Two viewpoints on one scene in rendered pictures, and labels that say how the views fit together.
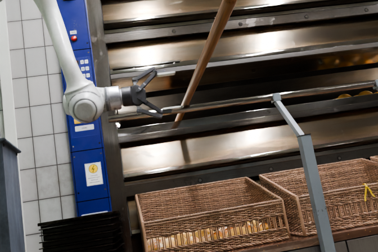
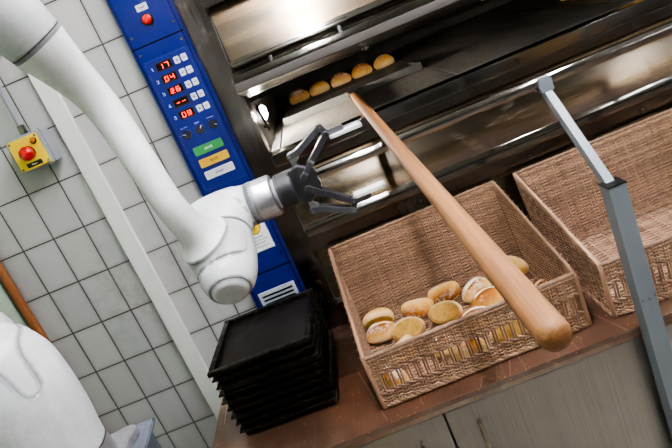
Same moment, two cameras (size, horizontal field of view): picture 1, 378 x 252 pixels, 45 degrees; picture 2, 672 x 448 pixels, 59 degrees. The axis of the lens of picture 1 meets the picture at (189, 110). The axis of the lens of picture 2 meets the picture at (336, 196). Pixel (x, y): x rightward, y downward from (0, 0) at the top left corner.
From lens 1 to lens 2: 0.86 m
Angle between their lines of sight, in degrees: 29
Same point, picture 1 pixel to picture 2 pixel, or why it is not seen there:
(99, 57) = (203, 38)
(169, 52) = not seen: outside the picture
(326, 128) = (619, 63)
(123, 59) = (245, 31)
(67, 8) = not seen: outside the picture
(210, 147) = (427, 146)
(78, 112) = (221, 300)
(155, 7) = not seen: outside the picture
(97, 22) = not seen: outside the picture
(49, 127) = not seen: hidden behind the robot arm
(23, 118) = (119, 177)
